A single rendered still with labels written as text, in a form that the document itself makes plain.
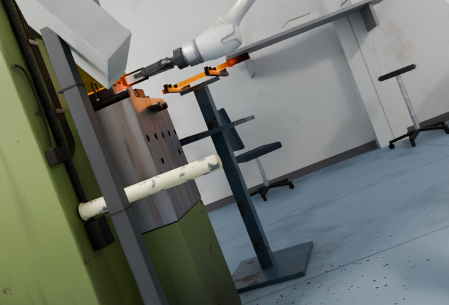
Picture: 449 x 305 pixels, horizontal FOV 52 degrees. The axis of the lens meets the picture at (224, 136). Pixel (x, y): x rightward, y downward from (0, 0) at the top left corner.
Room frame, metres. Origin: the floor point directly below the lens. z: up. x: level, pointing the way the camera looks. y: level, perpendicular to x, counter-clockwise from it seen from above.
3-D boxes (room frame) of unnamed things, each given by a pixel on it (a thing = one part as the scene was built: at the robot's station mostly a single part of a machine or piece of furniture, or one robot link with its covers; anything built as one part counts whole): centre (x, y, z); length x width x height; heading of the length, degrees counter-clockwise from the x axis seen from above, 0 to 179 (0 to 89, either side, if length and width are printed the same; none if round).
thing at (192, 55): (1.65, 0.00, 1.00); 0.09 x 0.06 x 0.09; 170
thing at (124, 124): (1.77, 0.49, 0.69); 0.56 x 0.38 x 0.45; 80
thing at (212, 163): (1.32, 0.25, 0.62); 0.44 x 0.05 x 0.05; 80
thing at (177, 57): (1.66, 0.07, 1.00); 0.09 x 0.08 x 0.07; 80
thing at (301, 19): (4.32, -1.04, 1.40); 0.33 x 0.32 x 0.08; 89
